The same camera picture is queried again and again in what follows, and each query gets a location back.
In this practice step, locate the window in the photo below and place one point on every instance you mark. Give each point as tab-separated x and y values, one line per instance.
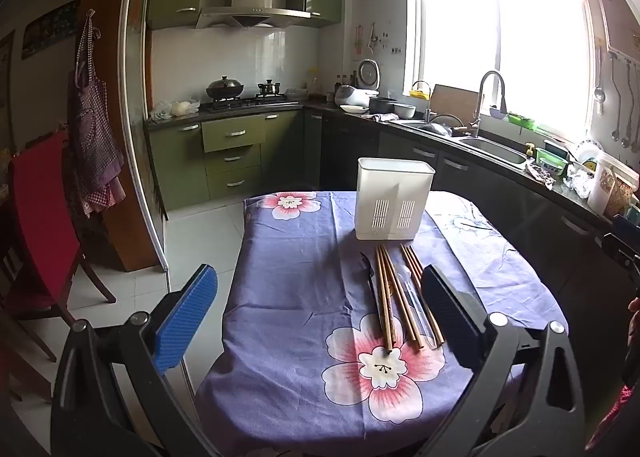
500	47

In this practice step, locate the black wok with lid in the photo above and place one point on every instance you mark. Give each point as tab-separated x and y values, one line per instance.
226	88

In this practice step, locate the green lower cabinets with drawers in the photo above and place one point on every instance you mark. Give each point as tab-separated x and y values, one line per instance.
235	157

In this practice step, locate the small steel pot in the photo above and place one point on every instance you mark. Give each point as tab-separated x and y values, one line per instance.
270	88

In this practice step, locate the crumpled dish rag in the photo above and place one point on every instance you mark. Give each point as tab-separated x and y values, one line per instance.
377	116

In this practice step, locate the grey blue bowl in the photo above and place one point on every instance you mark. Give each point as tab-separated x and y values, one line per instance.
497	113

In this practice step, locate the patterned cloth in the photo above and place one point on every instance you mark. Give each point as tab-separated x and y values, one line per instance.
540	176

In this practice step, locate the green drain basket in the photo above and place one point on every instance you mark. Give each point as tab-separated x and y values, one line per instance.
552	162

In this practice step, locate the checkered apron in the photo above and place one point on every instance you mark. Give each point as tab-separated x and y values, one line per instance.
92	137

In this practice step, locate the red chair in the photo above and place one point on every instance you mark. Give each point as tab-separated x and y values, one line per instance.
42	217

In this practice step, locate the sliding glass door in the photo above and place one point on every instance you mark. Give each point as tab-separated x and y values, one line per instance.
137	112

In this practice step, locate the white plastic jar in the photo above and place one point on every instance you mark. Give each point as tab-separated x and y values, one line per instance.
602	187

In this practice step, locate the white plastic utensil holder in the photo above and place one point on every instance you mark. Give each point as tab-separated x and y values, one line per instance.
392	197

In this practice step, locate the white rice cooker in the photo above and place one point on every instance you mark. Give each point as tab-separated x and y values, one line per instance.
352	94

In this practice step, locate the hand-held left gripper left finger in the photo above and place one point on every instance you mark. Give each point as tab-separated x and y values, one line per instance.
187	322

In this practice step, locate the black cooking pot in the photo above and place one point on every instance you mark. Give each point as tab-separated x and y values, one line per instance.
382	106

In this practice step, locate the dark wok in sink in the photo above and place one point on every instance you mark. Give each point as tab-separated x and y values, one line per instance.
440	126

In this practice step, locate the black fork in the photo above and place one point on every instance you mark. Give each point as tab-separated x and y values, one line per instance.
371	287

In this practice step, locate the teal cup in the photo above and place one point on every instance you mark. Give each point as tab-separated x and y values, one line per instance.
633	214

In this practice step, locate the gas stove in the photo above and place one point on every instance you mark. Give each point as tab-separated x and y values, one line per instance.
250	102

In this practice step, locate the green plastic containers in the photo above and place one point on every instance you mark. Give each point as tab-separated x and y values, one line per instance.
521	121

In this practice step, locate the yellow basket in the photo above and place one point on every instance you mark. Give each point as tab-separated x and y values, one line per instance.
420	93

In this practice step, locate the white plate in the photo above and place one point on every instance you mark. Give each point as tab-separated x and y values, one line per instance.
354	109

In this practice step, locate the stacked white plates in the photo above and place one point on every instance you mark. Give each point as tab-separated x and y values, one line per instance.
590	152

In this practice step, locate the dark lower kitchen cabinets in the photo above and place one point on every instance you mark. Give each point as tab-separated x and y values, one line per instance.
475	187

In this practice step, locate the white plastic bags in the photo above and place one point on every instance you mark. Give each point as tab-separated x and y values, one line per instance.
177	108

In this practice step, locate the yellow oil bottle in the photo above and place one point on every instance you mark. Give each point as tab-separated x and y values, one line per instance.
313	79

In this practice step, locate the crumpled clear plastic bag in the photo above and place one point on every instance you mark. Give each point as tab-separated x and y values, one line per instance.
579	183

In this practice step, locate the clear plastic utensil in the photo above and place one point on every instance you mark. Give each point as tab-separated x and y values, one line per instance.
417	307

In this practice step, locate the dark sauce bottles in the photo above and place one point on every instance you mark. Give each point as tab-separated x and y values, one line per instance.
345	81

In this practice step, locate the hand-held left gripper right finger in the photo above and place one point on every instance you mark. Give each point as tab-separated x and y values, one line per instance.
450	317

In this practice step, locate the hanging metal ladle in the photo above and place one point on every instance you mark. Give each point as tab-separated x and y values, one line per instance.
599	87

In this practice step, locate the person's right hand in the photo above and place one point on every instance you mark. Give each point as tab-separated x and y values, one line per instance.
635	307

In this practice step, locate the bundle of wooden chopsticks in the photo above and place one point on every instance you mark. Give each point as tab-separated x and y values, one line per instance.
395	297

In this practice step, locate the steel sink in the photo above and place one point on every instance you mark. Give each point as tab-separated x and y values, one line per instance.
492	149

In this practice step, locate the wooden cutting board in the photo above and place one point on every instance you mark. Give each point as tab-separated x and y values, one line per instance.
452	104

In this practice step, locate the small wall hangings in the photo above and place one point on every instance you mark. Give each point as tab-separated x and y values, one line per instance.
372	39

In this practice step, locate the purple floral tablecloth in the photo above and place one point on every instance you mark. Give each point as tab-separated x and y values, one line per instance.
300	312

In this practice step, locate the steel kitchen faucet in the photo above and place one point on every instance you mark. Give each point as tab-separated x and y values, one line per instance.
492	82

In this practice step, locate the white bowl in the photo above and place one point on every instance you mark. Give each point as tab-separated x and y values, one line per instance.
405	110

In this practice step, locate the wall poster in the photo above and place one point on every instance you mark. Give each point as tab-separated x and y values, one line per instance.
50	29

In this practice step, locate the person's right forearm pink sleeve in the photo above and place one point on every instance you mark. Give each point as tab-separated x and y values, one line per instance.
622	412

